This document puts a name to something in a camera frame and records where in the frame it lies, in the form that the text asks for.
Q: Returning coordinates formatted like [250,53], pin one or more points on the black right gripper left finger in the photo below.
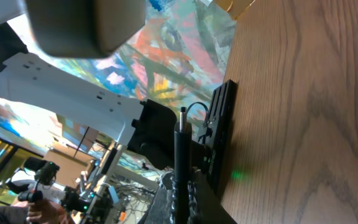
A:
[162,209]

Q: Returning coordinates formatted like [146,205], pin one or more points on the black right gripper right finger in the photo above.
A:
[204,206]

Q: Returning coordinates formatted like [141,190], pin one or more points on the Samsung Galaxy smartphone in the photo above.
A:
[84,28]

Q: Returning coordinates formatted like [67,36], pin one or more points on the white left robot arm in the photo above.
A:
[145,127]

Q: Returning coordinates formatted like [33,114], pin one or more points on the operator hand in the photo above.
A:
[44,211]

